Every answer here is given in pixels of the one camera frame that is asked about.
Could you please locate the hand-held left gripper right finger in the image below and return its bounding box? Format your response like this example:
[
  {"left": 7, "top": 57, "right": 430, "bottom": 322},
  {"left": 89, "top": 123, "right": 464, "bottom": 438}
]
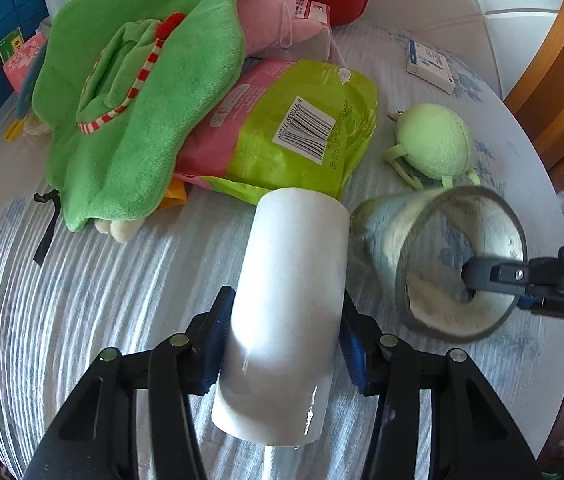
[{"left": 339, "top": 292, "right": 543, "bottom": 480}]

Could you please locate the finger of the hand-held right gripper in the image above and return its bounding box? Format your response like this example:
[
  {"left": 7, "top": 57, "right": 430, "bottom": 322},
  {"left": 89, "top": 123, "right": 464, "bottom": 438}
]
[
  {"left": 514, "top": 292, "right": 564, "bottom": 322},
  {"left": 462, "top": 255, "right": 563, "bottom": 295}
]

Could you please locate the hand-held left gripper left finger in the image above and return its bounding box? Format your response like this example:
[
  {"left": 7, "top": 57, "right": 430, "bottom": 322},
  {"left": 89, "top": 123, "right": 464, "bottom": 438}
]
[{"left": 22, "top": 285, "right": 235, "bottom": 480}]

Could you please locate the white plastic roll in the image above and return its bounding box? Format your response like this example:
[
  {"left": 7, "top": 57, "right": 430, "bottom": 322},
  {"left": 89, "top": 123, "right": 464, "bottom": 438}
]
[{"left": 210, "top": 187, "right": 352, "bottom": 448}]

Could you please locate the pink pig plush toy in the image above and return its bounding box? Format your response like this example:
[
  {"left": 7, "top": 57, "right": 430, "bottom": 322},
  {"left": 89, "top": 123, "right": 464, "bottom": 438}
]
[{"left": 237, "top": 0, "right": 333, "bottom": 56}]

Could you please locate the yellow plush toy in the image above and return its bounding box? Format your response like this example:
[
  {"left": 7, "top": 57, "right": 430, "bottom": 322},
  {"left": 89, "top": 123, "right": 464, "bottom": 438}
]
[{"left": 94, "top": 217, "right": 143, "bottom": 245}]

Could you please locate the light green plush ball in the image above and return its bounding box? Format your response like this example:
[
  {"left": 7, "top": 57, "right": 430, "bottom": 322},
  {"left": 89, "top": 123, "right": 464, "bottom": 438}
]
[{"left": 382, "top": 104, "right": 483, "bottom": 191}]

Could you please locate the black ribbon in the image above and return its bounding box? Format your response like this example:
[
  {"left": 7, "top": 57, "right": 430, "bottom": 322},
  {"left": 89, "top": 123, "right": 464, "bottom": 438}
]
[{"left": 32, "top": 190, "right": 63, "bottom": 267}]

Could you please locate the green plush bag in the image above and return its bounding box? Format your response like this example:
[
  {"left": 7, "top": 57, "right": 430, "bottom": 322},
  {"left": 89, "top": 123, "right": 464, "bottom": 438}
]
[{"left": 31, "top": 0, "right": 248, "bottom": 233}]

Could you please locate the blue white medicine box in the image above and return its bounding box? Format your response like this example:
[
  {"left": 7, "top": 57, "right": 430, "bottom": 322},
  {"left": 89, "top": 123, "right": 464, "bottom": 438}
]
[{"left": 404, "top": 37, "right": 458, "bottom": 95}]

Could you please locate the pink green snack bag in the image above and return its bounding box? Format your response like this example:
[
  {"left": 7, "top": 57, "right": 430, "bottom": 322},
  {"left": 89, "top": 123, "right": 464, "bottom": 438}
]
[{"left": 172, "top": 57, "right": 379, "bottom": 206}]

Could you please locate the white box with red print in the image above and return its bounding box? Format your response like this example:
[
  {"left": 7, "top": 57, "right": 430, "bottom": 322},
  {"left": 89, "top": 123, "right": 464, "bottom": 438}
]
[{"left": 287, "top": 0, "right": 335, "bottom": 58}]

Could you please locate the pink floral tissue pack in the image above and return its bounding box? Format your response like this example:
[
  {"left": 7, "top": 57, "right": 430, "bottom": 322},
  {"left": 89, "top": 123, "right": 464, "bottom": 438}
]
[{"left": 2, "top": 32, "right": 48, "bottom": 93}]

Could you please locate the green carton box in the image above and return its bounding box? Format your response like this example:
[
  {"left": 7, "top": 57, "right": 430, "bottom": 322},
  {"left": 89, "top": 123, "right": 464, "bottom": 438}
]
[{"left": 0, "top": 27, "right": 25, "bottom": 58}]

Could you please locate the wooden panel frame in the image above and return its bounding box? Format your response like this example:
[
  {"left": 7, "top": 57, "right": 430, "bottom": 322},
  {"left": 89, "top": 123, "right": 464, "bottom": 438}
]
[{"left": 504, "top": 0, "right": 564, "bottom": 186}]

